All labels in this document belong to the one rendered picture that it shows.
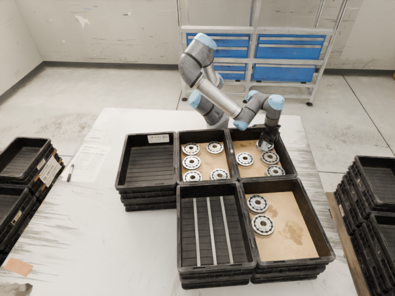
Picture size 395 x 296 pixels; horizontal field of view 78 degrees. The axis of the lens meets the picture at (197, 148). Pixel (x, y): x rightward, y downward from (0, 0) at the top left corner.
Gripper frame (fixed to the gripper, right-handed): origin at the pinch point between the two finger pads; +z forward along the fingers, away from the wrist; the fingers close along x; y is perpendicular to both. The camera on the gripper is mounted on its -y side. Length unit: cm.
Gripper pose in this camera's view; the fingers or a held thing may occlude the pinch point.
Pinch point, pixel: (261, 147)
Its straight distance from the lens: 150.8
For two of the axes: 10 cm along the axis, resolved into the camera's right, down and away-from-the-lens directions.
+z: 0.2, 7.2, 7.0
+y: 7.4, 4.6, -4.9
